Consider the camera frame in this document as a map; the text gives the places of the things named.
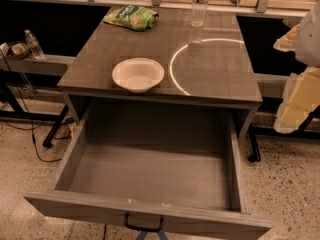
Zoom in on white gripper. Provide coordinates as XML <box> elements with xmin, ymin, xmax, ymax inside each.
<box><xmin>273</xmin><ymin>0</ymin><xmax>320</xmax><ymax>134</ymax></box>

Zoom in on clear plastic water bottle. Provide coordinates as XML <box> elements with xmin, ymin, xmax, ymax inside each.
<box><xmin>191</xmin><ymin>0</ymin><xmax>209</xmax><ymax>27</ymax></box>

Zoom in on open grey top drawer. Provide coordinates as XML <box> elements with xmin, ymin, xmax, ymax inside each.
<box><xmin>24</xmin><ymin>100</ymin><xmax>271</xmax><ymax>240</ymax></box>

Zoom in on small background water bottle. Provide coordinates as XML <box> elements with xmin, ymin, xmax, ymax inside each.
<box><xmin>25</xmin><ymin>30</ymin><xmax>44</xmax><ymax>59</ymax></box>

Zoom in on grey wooden cabinet table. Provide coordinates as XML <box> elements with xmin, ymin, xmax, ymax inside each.
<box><xmin>58</xmin><ymin>8</ymin><xmax>262</xmax><ymax>138</ymax></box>

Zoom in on white paper bowl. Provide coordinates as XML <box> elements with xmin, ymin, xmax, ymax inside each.
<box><xmin>112</xmin><ymin>58</ymin><xmax>164</xmax><ymax>93</ymax></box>

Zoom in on green snack bag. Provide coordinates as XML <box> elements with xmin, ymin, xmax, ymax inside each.
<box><xmin>103</xmin><ymin>5</ymin><xmax>158</xmax><ymax>31</ymax></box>

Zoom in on grey side bench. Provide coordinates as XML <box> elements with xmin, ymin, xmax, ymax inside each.
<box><xmin>0</xmin><ymin>54</ymin><xmax>74</xmax><ymax>76</ymax></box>

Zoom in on round tray with items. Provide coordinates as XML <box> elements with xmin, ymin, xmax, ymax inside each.
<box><xmin>0</xmin><ymin>42</ymin><xmax>29</xmax><ymax>60</ymax></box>

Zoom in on black drawer handle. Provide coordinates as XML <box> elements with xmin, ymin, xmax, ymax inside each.
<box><xmin>124</xmin><ymin>214</ymin><xmax>164</xmax><ymax>233</ymax></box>

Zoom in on black floor cable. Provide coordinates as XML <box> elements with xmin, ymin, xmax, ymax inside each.
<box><xmin>0</xmin><ymin>48</ymin><xmax>73</xmax><ymax>163</ymax></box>

